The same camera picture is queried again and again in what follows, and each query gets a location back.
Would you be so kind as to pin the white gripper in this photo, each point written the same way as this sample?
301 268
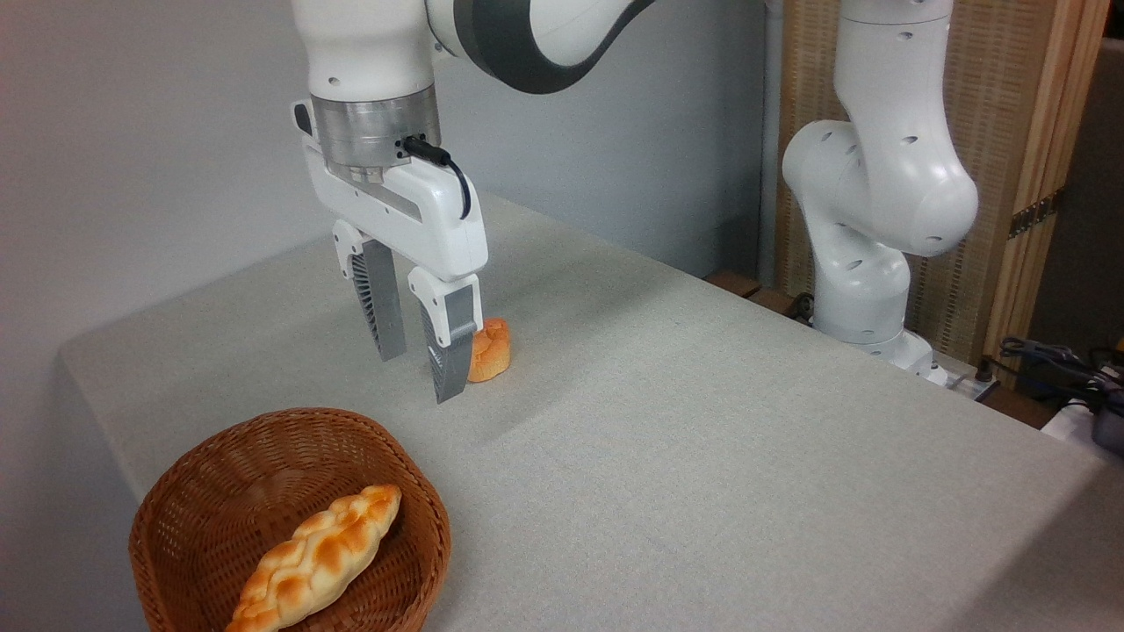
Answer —
421 219

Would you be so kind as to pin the small orange bread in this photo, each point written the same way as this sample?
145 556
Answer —
492 351

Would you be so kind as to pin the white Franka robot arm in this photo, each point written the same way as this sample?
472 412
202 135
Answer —
878 175

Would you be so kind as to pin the long braided bread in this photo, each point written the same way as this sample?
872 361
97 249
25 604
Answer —
325 553

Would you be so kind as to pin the brown wicker basket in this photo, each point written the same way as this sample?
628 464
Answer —
211 491

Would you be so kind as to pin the brown wooden base board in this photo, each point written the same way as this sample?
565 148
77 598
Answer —
746 288

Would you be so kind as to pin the wooden rattan folding screen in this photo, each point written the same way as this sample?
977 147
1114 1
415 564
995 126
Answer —
997 88

